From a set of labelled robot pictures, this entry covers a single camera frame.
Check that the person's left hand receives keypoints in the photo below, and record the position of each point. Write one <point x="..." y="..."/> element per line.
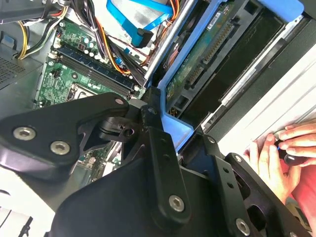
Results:
<point x="303" y="138"/>

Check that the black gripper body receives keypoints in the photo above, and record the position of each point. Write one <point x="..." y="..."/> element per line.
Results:
<point x="111" y="209"/>

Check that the hard disk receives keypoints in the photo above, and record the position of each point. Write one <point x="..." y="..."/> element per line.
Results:
<point x="209" y="61"/>

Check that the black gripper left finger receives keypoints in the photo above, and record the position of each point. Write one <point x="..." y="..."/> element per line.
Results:
<point x="49" y="128"/>

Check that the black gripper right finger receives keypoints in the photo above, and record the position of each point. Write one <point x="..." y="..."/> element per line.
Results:
<point x="237" y="197"/>

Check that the person's right hand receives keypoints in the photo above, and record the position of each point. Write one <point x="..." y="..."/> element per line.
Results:
<point x="266" y="168"/>

